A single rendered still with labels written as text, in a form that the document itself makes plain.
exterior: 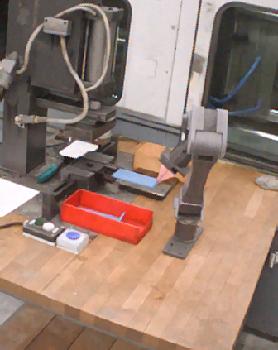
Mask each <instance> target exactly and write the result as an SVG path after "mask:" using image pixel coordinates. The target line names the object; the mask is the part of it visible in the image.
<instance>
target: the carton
mask: <svg viewBox="0 0 278 350"><path fill-rule="evenodd" d="M166 148H167V147H165V146H160V145H157V144H153V143H150V142H146V143H144V144H143V145H142V146H141V147H139V148H138V149H137V150H136V151H135V152H134V159H133V166H132V168H133V169H134V170H135V169H136V168H137V167H140V168H143V169H147V170H153V171H156V172H159V173H160V171H161V166H162V165H163V164H161V163H160V162H159V161H158V159H159V158H160V154H161V153H162V152H163V151H164V150H165V149H166ZM175 177H177V178H180V179H179V182H183V183H185V182H186V181H187V179H188V177H189V173H188V174H187V176H185V177H184V178H183V176H182V175H181V174H180V173H179V172H177V174H176V175H175Z"/></svg>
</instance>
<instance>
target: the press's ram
mask: <svg viewBox="0 0 278 350"><path fill-rule="evenodd" d="M88 99H89V109H88V111H87V113H86V115H85V116H84V118H83V119H81V120H80V121H78V122H75V123H66V124H65V128H64V135H65V136H68V137H69V141H70V142H74V141H75V138H77V139H80V140H82V141H88V142H93V141H95V140H96V139H98V138H99V137H101V136H102V135H103V134H105V133H106V132H108V131H110V130H111V129H113V128H114V127H115V124H116V117H114V116H115V112H116V108H113V107H109V106H106V105H102V104H101V102H99V100H97V99H94V98H88ZM37 105H38V106H41V107H44V108H50V109H54V110H57V111H60V112H63V113H69V114H73V115H74V114H76V115H80V114H81V113H82V112H83V110H84V101H82V100H78V99H75V98H69V97H65V96H63V95H59V94H52V93H47V94H45V95H43V96H41V97H39V98H36V106H37Z"/></svg>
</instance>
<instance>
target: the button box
mask: <svg viewBox="0 0 278 350"><path fill-rule="evenodd" d="M38 219H39V220H42V221H44V224H45V223H52V222H49V221H46V220H44V219H41V218H38V217H34V218H32V219H31V220H30V221H27V220H26V221H25V222H24V223H22V222H20V221H16V222H12V223H7V224H5V225H2V226H0V228H1V229H3V228H6V227H10V226H12V225H15V224H21V225H23V226H22V231H23V235H25V236H28V237H31V238H34V239H36V240H39V241H42V242H45V243H48V244H50V245H55V244H56V243H57V238H58V237H59V236H60V235H61V234H62V233H63V232H64V231H65V227H64V226H61V225H59V224H57V223H52V224H54V228H53V229H50V230H48V229H44V228H43V226H36V225H35V224H34V222H35V221H36V220H38Z"/></svg>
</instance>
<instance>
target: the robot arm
mask: <svg viewBox="0 0 278 350"><path fill-rule="evenodd" d="M227 123H228V110H222V109H216V110H210V109H204V107H197V106H192V110H189V111H188V113H187V114H183V115H182V120H181V128H182V133H184V135H185V139H184V140H181V141H180V142H179V143H178V144H177V146H176V147H175V148H174V149H173V150H171V149H170V148H169V147H167V148H166V149H165V150H164V151H163V152H162V153H161V154H160V158H159V159H158V161H159V162H160V163H161V164H163V165H162V166H161V171H160V174H159V176H158V178H157V180H156V182H157V181H158V179H159V178H160V177H161V176H163V174H164V173H165V172H166V171H167V170H169V171H168V172H167V173H166V174H165V175H164V176H163V177H162V178H161V179H160V181H159V182H158V183H160V182H161V181H162V180H165V179H168V178H170V177H173V176H175V175H176V174H177V172H179V173H180V174H181V175H182V176H183V178H184V177H185V176H187V174H188V173H189V177H188V179H187V181H186V182H185V184H184V185H181V188H180V194H179V195H175V197H174V204H173V205H172V208H173V209H174V219H176V224H175V232H174V233H173V235H172V237H171V238H170V240H169V241H168V242H167V243H166V245H165V246H164V247H163V249H162V253H163V254H165V255H167V256H171V257H175V258H178V259H180V260H185V259H186V258H187V256H188V255H189V253H190V251H191V250H192V248H193V246H194V244H195V243H196V242H197V240H198V238H199V236H200V235H201V233H202V231H203V230H204V227H202V226H199V225H198V223H202V222H203V216H204V187H205V185H206V181H207V178H208V176H209V172H210V171H211V169H212V168H213V166H214V165H215V163H217V162H218V158H219V157H220V158H224V155H225V151H226V147H227ZM211 131H217V132H211ZM191 161H193V162H192V166H191V168H190V167H189V166H188V164H189V163H190V162H191Z"/></svg>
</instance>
